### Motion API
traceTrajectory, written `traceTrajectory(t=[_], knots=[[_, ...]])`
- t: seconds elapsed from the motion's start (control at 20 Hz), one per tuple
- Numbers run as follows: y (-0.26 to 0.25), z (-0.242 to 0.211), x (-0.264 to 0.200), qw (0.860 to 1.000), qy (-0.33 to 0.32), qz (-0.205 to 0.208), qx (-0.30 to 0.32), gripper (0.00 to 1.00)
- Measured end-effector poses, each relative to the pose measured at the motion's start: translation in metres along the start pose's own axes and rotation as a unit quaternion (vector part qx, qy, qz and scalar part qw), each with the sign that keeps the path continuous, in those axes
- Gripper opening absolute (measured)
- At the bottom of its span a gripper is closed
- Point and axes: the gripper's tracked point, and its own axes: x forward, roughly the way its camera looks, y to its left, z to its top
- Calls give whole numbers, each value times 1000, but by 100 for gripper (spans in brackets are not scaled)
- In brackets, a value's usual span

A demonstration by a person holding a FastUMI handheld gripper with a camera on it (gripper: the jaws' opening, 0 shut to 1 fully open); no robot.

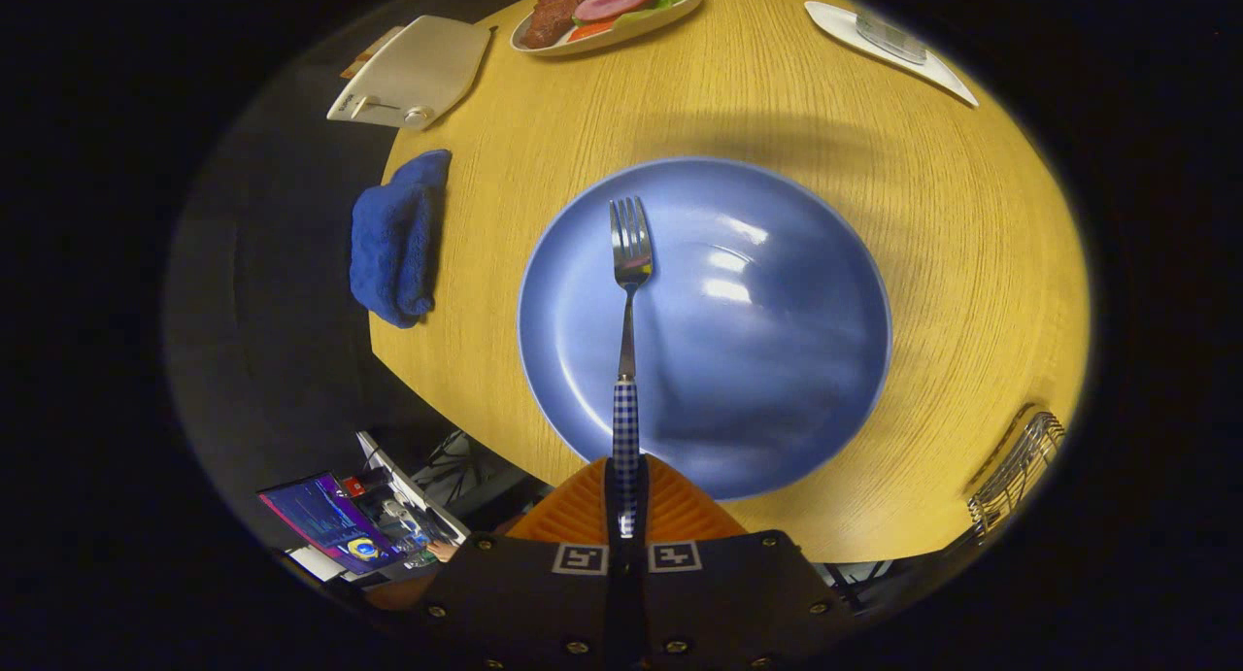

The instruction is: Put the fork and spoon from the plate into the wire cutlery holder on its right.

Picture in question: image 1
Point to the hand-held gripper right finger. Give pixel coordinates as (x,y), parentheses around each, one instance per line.
(728,603)

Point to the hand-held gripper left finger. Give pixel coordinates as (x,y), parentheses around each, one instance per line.
(524,603)

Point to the open laptop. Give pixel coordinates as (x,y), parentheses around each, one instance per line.
(330,520)

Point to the blue round plate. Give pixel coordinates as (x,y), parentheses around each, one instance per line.
(757,360)

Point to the blue folded towel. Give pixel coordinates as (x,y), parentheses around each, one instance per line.
(388,244)

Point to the black backdrop cloth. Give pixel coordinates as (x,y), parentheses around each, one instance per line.
(272,312)

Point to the cream white toaster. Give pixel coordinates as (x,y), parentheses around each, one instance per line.
(427,69)

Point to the brown toast slice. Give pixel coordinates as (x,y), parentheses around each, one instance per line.
(374,54)

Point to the white square coaster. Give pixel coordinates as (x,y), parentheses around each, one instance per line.
(947,77)

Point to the beige round food plate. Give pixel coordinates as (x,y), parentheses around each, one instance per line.
(621,40)

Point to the large brown meat piece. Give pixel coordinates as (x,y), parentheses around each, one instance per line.
(552,18)

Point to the clear plastic drink bottle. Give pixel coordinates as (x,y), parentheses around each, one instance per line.
(889,38)

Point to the pink ham slice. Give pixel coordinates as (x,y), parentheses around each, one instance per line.
(614,1)

